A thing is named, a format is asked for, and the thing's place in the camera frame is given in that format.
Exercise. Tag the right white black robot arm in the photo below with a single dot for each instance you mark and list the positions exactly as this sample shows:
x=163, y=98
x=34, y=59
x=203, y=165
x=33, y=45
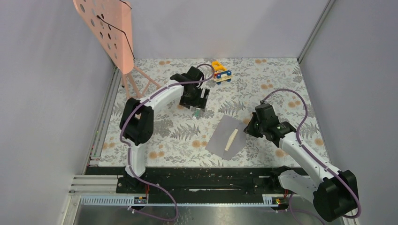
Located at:
x=332, y=192

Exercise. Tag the floral patterned table mat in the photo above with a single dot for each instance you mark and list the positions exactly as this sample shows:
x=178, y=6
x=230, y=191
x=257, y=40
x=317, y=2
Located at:
x=179, y=140

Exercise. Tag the beige lined letter paper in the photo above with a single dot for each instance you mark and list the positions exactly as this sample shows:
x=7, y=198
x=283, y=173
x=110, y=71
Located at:
x=231, y=139

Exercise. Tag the grey lavender envelope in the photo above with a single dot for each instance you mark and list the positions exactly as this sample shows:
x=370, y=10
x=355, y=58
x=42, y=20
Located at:
x=218, y=140

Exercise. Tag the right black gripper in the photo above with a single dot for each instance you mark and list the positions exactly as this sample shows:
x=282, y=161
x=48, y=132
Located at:
x=249, y=128

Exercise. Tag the yellow blue toy car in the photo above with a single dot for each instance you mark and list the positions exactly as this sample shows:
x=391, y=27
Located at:
x=222, y=74

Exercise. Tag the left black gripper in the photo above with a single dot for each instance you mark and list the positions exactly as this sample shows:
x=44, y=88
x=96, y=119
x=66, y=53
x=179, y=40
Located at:
x=200, y=102

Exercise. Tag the white slotted cable duct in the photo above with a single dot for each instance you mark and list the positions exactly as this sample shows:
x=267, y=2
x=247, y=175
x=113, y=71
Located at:
x=134, y=201

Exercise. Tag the green white glue stick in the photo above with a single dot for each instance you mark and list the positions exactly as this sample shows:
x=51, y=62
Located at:
x=196, y=114

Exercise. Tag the pink perforated music stand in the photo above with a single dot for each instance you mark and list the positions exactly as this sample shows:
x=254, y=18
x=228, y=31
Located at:
x=110, y=22

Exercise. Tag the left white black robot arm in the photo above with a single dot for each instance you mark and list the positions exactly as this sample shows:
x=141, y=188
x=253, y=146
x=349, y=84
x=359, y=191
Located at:
x=137, y=122

